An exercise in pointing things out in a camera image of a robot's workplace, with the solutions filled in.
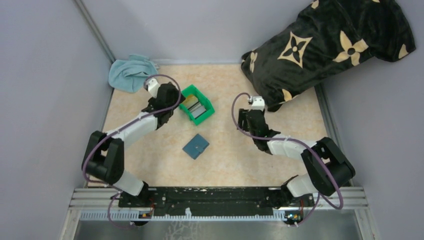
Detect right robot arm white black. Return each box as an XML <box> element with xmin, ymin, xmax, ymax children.
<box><xmin>237</xmin><ymin>108</ymin><xmax>356</xmax><ymax>200</ymax></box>

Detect blue leather card holder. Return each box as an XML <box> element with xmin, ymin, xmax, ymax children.
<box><xmin>182</xmin><ymin>134</ymin><xmax>210</xmax><ymax>160</ymax></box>

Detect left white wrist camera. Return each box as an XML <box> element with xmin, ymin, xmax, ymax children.
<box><xmin>145</xmin><ymin>78</ymin><xmax>161</xmax><ymax>98</ymax></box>

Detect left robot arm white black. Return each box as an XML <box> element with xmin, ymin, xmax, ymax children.
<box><xmin>81</xmin><ymin>79</ymin><xmax>185</xmax><ymax>196</ymax></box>

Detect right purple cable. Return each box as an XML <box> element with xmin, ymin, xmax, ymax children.
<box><xmin>231</xmin><ymin>92</ymin><xmax>345</xmax><ymax>228</ymax></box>

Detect cards in green bin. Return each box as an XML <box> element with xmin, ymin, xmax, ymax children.
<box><xmin>182</xmin><ymin>94</ymin><xmax>207</xmax><ymax>119</ymax></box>

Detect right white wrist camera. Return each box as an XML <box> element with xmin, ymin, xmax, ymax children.
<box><xmin>248</xmin><ymin>96</ymin><xmax>265</xmax><ymax>112</ymax></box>

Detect aluminium frame rail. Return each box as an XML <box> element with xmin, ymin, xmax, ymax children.
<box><xmin>69</xmin><ymin>187</ymin><xmax>369</xmax><ymax>224</ymax></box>

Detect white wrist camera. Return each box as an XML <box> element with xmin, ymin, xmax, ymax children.
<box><xmin>145</xmin><ymin>78</ymin><xmax>161</xmax><ymax>98</ymax></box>
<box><xmin>248</xmin><ymin>96</ymin><xmax>265</xmax><ymax>112</ymax></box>

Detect light blue cloth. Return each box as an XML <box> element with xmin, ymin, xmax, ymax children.
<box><xmin>108</xmin><ymin>54</ymin><xmax>158</xmax><ymax>93</ymax></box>

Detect green plastic bin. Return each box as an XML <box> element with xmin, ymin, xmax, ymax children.
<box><xmin>179</xmin><ymin>84</ymin><xmax>215</xmax><ymax>126</ymax></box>

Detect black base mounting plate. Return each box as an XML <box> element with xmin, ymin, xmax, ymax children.
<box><xmin>118</xmin><ymin>186</ymin><xmax>315</xmax><ymax>217</ymax></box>

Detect purple cable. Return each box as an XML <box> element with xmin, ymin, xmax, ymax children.
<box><xmin>81</xmin><ymin>74</ymin><xmax>183</xmax><ymax>230</ymax></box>
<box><xmin>231</xmin><ymin>92</ymin><xmax>345</xmax><ymax>228</ymax></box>

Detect black floral blanket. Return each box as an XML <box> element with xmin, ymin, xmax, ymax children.
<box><xmin>240</xmin><ymin>0</ymin><xmax>416</xmax><ymax>112</ymax></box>

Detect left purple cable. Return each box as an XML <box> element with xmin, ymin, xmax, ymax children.
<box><xmin>81</xmin><ymin>74</ymin><xmax>183</xmax><ymax>230</ymax></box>

